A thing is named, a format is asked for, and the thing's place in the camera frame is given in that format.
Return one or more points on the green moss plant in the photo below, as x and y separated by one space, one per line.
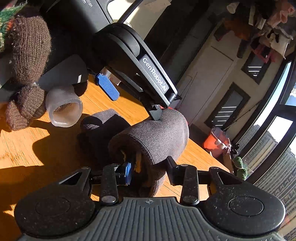
238 162
242 173

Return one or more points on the dark grey knit pants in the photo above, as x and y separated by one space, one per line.
107 138

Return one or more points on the green moss plant right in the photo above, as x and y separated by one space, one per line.
242 173

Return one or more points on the hanging clothes bundle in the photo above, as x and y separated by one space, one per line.
267 27

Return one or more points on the translucent plastic cup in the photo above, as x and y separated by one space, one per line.
64 106

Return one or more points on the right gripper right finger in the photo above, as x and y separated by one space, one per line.
186 176

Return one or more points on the green moss plant left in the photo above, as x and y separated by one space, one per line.
238 162

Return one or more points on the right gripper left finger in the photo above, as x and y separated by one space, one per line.
112 176

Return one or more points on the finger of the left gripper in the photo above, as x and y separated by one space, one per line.
106 85

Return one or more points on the orange plastic bucket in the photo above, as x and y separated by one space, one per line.
217 142

